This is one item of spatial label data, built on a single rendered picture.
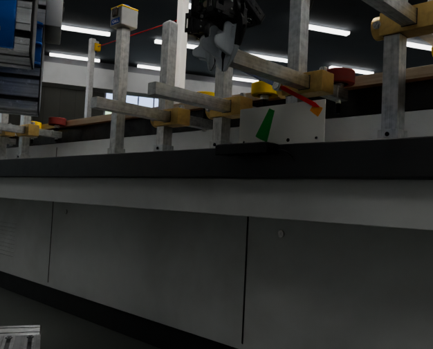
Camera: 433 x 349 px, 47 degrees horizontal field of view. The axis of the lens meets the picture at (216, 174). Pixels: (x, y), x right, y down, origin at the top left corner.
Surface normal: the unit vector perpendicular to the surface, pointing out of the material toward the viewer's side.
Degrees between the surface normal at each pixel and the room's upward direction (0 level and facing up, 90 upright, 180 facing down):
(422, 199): 90
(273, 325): 90
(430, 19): 90
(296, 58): 90
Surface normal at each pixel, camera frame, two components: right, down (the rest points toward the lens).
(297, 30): -0.70, -0.07
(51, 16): 0.32, -0.04
